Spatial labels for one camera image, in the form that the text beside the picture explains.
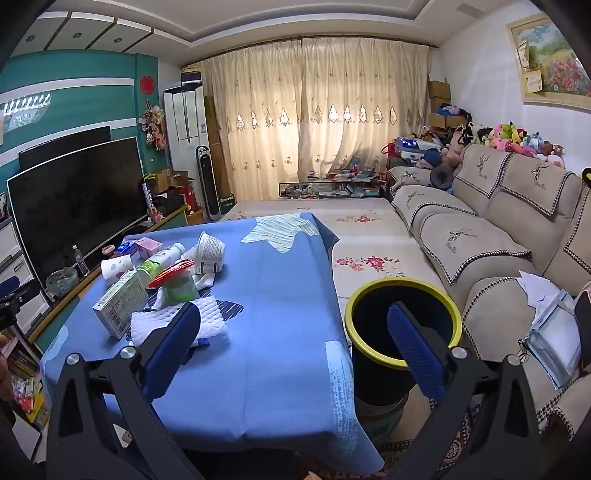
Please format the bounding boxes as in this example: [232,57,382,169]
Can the white foam net sleeve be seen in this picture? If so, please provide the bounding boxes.
[130,297,225,347]

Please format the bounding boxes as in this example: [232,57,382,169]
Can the tall white tea box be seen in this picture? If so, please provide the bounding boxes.
[92,271,148,339]

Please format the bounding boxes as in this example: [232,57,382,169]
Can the clear green-lid container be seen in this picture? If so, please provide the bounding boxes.
[163,277,198,304]

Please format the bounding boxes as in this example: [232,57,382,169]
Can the coconut water bottle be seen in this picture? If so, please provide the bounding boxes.
[136,243,185,289]

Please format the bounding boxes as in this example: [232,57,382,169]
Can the red snack bag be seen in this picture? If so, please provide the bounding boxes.
[146,259,194,289]

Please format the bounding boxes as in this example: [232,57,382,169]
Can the white fruit paper cup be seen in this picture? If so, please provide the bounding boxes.
[101,255,134,287]

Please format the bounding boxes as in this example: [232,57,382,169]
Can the pink strawberry milk carton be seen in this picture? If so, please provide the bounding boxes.
[135,237,162,260]

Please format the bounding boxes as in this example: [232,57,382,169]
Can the white printed paper bowl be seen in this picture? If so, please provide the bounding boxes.
[193,232,225,275]

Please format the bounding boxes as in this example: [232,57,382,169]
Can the black yellow-rimmed trash bin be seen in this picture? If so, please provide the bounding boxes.
[345,278,462,444]

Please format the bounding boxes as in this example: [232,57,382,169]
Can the teal yellow tv cabinet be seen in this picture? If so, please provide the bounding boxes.
[1,205,189,354]

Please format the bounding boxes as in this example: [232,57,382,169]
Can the clear water bottle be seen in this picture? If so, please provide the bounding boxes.
[72,245,89,277]

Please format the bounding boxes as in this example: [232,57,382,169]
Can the blue tissue pack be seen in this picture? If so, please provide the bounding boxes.
[113,240,137,257]

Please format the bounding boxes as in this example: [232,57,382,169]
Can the blue star tablecloth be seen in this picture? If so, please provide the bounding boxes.
[40,211,386,475]

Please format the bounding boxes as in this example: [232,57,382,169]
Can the black flat television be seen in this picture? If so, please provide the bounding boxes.
[7,137,147,283]

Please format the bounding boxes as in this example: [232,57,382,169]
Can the floral floor mat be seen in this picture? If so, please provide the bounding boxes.
[222,198,444,310]

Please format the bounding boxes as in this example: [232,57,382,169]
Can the transparent blue file bag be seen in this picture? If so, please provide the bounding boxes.
[524,290,581,388]

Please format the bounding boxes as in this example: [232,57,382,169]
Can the white papers on sofa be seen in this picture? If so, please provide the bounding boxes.
[517,271,561,318]

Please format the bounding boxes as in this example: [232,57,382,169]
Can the beige sectional sofa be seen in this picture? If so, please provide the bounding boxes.
[390,144,590,440]

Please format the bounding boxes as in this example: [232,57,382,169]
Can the pink black bag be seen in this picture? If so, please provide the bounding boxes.
[574,283,591,373]

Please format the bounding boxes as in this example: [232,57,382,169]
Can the black tower fan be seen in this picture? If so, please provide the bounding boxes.
[197,145,221,221]

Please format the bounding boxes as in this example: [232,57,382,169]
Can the hanging flower decoration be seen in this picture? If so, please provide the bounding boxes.
[138,100,166,151]

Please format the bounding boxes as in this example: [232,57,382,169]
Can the white air conditioner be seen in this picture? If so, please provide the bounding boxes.
[163,81,209,206]

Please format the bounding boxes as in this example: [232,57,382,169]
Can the plush toy pile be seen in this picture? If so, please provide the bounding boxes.
[441,121,565,169]

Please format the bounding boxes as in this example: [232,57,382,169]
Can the stacked cardboard boxes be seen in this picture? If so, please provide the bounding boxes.
[428,81,470,129]

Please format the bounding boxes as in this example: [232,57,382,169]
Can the cream patterned curtains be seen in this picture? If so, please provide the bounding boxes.
[201,37,431,201]

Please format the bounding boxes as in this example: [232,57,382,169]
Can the framed flower painting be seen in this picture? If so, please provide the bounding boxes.
[506,14,590,111]

